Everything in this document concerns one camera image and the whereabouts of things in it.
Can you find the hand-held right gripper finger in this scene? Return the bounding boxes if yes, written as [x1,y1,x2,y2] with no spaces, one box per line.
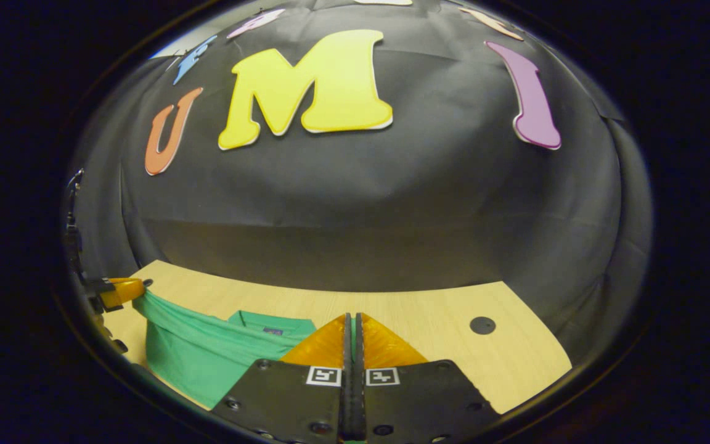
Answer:
[354,313,501,442]
[210,313,354,442]

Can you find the black backdrop cloth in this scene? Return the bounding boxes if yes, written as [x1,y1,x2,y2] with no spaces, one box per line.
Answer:
[65,0,655,371]

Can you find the green T-shirt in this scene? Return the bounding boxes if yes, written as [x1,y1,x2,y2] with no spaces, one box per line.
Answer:
[132,289,357,411]

